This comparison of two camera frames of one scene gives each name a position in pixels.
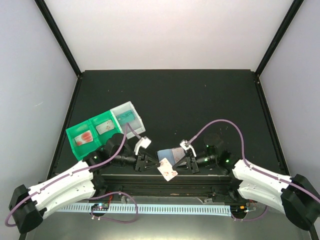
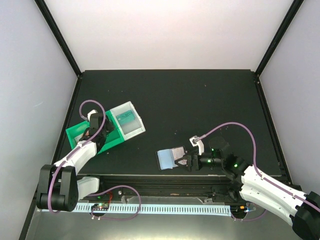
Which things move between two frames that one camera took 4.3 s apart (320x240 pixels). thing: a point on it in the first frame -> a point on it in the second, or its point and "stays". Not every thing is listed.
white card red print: [178, 153] stays
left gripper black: [140, 163] -> [109, 126]
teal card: [125, 117] stays
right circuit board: [239, 209] stays
